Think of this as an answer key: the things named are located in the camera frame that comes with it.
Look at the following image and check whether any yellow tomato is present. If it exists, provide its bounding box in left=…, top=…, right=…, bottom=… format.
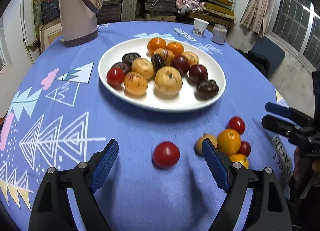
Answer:
left=229, top=154, right=249, bottom=169
left=217, top=128, right=241, bottom=155

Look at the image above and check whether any red cherry tomato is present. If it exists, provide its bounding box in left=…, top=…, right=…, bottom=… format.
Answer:
left=227, top=116, right=246, bottom=135
left=238, top=141, right=251, bottom=157
left=106, top=68, right=125, bottom=88
left=152, top=141, right=180, bottom=169

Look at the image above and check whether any small tan longan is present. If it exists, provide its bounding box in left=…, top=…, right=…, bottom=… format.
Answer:
left=195, top=134, right=217, bottom=155

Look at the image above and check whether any dark red plum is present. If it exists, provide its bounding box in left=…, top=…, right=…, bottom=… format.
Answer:
left=170, top=55, right=190, bottom=76
left=188, top=64, right=208, bottom=84

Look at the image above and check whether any tan potato-like fruit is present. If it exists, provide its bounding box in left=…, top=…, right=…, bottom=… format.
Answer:
left=182, top=51, right=200, bottom=66

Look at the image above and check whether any yellow pear apple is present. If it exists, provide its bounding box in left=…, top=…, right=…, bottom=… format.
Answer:
left=155, top=66, right=183, bottom=96

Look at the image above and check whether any speckled yellow fruit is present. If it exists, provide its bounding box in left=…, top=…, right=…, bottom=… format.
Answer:
left=153, top=48, right=175, bottom=66
left=131, top=58, right=155, bottom=80

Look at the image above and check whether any cut dark mangosteen half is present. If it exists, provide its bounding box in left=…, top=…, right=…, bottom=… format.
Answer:
left=151, top=54, right=165, bottom=73

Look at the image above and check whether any large yellow passion fruit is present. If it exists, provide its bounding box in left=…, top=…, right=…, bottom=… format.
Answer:
left=124, top=72, right=149, bottom=96

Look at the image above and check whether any large orange tangerine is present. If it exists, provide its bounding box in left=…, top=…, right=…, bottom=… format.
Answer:
left=147, top=37, right=167, bottom=55

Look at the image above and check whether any dark purple mangosteen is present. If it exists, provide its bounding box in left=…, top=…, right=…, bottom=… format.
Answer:
left=112, top=62, right=131, bottom=75

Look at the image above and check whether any dark blue chair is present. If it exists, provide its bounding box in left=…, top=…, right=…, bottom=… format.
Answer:
left=251, top=36, right=285, bottom=78

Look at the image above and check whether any window with grid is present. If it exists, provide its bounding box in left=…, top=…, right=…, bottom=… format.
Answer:
left=268, top=0, right=319, bottom=70

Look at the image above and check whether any blue patterned tablecloth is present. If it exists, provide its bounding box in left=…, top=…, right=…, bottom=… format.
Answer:
left=1, top=22, right=295, bottom=230

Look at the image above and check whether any white oval plate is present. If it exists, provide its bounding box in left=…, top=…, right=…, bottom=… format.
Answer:
left=98, top=37, right=226, bottom=112

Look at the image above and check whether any small silver can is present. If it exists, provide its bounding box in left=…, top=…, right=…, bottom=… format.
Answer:
left=212, top=24, right=227, bottom=45

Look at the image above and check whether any white paper cup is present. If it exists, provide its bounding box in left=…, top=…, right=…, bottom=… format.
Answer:
left=193, top=18, right=209, bottom=37

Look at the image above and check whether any small orange tangerine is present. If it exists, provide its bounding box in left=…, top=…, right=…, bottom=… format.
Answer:
left=166, top=42, right=184, bottom=57

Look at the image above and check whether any crumpled pink cloth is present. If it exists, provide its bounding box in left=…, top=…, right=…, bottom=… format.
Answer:
left=176, top=0, right=205, bottom=15

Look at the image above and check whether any beige thermos jug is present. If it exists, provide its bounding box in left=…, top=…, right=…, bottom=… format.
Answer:
left=59, top=0, right=103, bottom=47

